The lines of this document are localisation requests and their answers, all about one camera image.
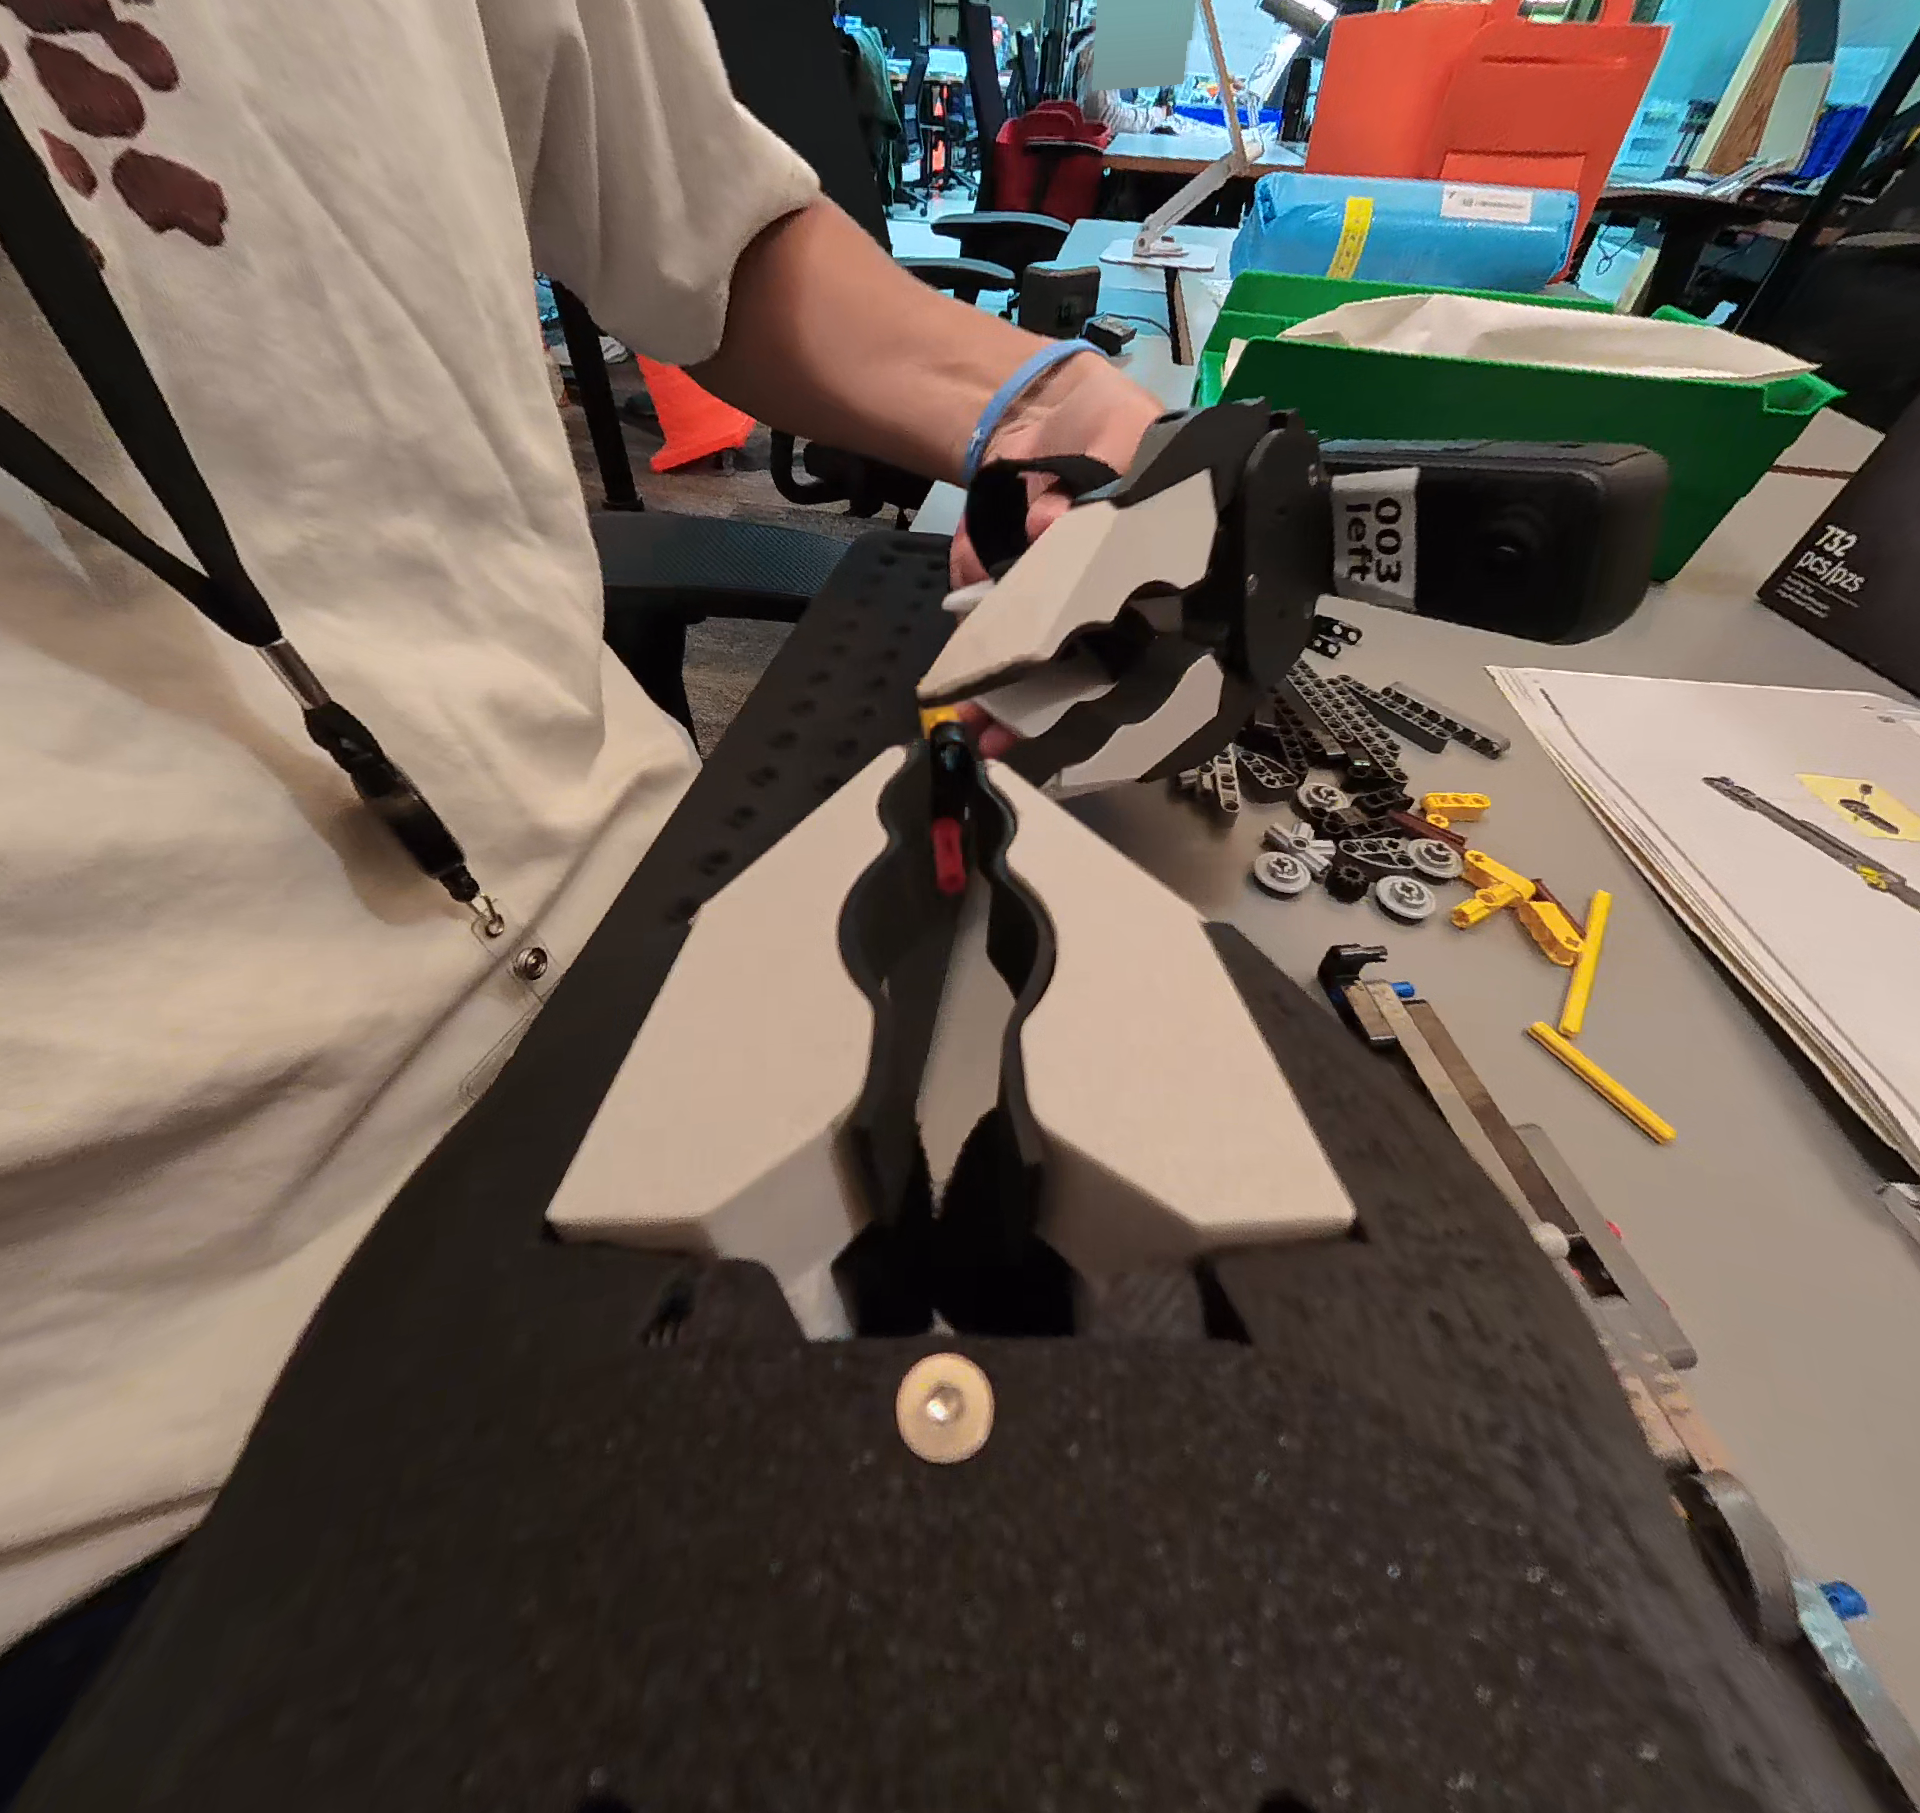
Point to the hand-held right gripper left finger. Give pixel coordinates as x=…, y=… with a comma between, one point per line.
x=720, y=1079

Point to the person's white shirt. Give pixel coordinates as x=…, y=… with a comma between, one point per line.
x=375, y=493

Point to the open instruction booklet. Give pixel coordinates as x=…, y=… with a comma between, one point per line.
x=1694, y=823

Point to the black cylinder speaker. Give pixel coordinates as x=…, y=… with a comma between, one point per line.
x=1061, y=299

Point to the red backpack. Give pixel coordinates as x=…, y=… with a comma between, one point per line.
x=1051, y=163

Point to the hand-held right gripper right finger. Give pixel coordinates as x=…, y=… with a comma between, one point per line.
x=1179, y=1079

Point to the person's left hand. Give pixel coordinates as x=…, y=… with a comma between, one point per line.
x=1089, y=412

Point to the yellow axle rod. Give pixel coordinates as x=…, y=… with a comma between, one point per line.
x=1603, y=1083
x=1586, y=961

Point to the white desk lamp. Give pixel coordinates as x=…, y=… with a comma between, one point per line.
x=1201, y=186

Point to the blue wristband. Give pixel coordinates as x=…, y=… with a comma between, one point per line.
x=1021, y=372

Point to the small yellow connector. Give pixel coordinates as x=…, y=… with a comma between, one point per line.
x=1454, y=805

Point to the green bin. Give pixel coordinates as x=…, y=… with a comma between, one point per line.
x=1500, y=420

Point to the pile of dark beams and wheels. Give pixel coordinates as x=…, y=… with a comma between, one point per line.
x=1350, y=750

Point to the black office chair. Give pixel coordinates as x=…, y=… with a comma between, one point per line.
x=781, y=73

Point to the dark box with yellow car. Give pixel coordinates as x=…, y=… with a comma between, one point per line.
x=1853, y=570

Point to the white paper liner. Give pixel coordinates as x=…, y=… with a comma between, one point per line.
x=1500, y=336

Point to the orange traffic cone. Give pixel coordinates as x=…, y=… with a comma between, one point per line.
x=690, y=420

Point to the orange bag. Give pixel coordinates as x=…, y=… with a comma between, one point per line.
x=1471, y=89

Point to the blue wrapped roll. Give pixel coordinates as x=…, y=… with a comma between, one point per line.
x=1394, y=239

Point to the long grey black beam assembly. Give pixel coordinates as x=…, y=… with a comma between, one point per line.
x=1441, y=1064

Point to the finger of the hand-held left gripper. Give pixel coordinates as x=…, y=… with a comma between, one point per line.
x=1080, y=570
x=1184, y=734

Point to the black connector with red pin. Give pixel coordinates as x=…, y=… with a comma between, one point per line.
x=945, y=794

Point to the person's left forearm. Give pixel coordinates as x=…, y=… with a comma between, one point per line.
x=855, y=343

